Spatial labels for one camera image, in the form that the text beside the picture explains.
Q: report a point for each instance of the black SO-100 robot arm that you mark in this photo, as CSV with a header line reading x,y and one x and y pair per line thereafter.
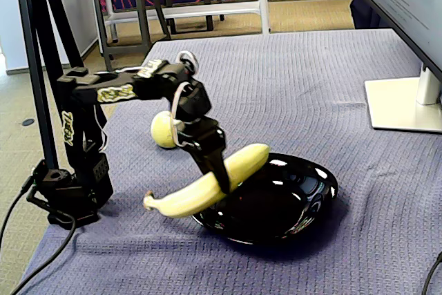
x,y
86,157

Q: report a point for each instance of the white monitor foot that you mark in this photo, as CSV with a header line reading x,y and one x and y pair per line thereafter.
x,y
390,105

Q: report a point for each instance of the white table frame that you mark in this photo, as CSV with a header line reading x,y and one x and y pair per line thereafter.
x,y
214,10

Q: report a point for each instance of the yellow banana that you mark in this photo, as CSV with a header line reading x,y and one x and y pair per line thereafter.
x,y
193,196

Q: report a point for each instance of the glossy black plate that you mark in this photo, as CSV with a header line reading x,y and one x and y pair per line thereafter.
x,y
276,205

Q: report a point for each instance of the black camera stand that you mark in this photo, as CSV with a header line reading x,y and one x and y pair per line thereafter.
x,y
36,67

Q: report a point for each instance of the black round floor cap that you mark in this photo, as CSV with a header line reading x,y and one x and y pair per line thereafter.
x,y
28,122

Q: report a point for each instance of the green apple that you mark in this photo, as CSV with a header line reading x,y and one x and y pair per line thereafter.
x,y
160,129

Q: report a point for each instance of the blue-grey woven cloth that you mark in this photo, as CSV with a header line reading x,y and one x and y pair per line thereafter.
x,y
293,84

